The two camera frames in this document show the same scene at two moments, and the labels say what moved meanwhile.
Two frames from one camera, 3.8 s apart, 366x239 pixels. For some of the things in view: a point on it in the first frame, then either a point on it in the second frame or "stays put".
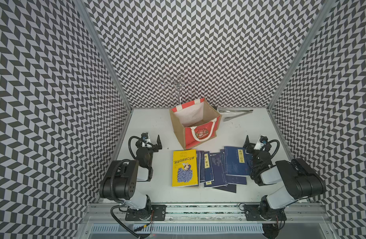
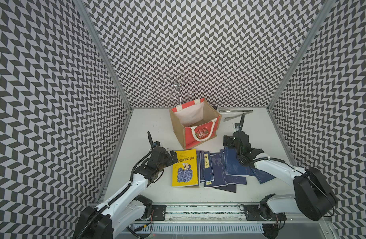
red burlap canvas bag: (195, 122) stays put
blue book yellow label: (208, 171) stays put
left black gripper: (159, 146) → (169, 161)
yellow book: (184, 171) stays put
